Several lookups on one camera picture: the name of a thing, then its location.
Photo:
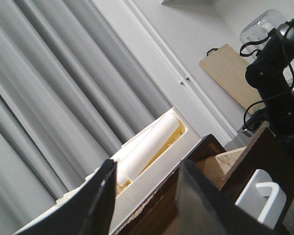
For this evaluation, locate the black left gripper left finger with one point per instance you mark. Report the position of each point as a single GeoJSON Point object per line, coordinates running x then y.
{"type": "Point", "coordinates": [88, 212]}

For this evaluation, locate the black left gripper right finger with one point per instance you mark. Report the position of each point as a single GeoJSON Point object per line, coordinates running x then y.
{"type": "Point", "coordinates": [204, 210]}

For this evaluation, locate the dark wooden drawer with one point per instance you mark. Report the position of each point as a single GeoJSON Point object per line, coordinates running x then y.
{"type": "Point", "coordinates": [266, 153]}

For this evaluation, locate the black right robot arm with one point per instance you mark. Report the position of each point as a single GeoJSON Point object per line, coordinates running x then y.
{"type": "Point", "coordinates": [266, 75]}

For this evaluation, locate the dark wooden drawer cabinet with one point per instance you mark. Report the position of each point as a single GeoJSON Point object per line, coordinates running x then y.
{"type": "Point", "coordinates": [159, 210]}

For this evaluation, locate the white paper roll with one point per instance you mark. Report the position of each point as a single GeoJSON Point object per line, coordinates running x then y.
{"type": "Point", "coordinates": [153, 141]}

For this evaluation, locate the grey pleated curtain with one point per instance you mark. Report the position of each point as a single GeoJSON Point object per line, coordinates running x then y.
{"type": "Point", "coordinates": [71, 94]}

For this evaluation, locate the light wooden cutting board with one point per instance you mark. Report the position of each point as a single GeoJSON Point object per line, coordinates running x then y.
{"type": "Point", "coordinates": [228, 69]}

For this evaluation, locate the clear glass jar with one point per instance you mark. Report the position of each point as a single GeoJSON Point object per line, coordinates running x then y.
{"type": "Point", "coordinates": [256, 34]}

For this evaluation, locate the white cabinet door handle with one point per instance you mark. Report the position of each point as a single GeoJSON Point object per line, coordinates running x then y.
{"type": "Point", "coordinates": [262, 199]}

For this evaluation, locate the white wall pipe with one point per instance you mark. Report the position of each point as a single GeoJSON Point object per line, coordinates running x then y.
{"type": "Point", "coordinates": [185, 77]}

